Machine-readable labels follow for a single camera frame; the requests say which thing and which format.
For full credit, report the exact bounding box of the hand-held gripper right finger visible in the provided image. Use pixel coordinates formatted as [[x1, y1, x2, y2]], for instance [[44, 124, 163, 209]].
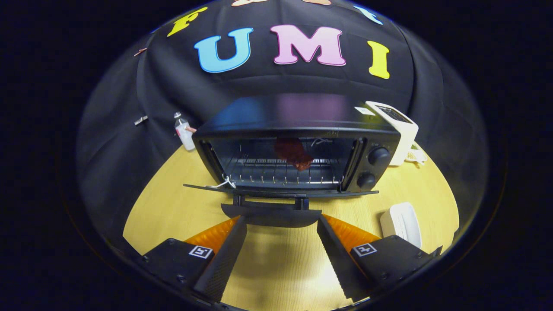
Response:
[[317, 214, 442, 303]]

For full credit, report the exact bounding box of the black backdrop cloth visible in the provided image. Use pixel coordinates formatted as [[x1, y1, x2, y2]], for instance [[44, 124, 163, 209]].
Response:
[[77, 0, 489, 260]]

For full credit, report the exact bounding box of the white toaster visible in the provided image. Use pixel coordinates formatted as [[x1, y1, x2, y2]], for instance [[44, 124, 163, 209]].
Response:
[[365, 101, 419, 166]]

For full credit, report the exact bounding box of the clear plastic bottle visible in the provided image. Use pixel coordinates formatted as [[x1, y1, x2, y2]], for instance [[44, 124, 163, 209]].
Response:
[[174, 112, 197, 152]]

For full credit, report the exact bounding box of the reddish-brown meat slice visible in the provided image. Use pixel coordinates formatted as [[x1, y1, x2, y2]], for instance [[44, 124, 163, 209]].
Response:
[[274, 137, 314, 171]]

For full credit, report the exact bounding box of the small white rectangular plate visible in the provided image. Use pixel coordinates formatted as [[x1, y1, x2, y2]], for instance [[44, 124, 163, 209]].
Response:
[[380, 202, 422, 249]]

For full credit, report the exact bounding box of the black toaster oven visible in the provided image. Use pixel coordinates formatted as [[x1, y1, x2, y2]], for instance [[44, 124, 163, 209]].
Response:
[[183, 94, 401, 228]]

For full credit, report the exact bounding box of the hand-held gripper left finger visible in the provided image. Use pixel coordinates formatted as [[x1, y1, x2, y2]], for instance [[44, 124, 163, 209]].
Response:
[[140, 216, 248, 303]]

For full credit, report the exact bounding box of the white divided snack dish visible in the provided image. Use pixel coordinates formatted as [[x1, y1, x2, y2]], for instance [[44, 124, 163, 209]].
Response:
[[405, 143, 428, 165]]

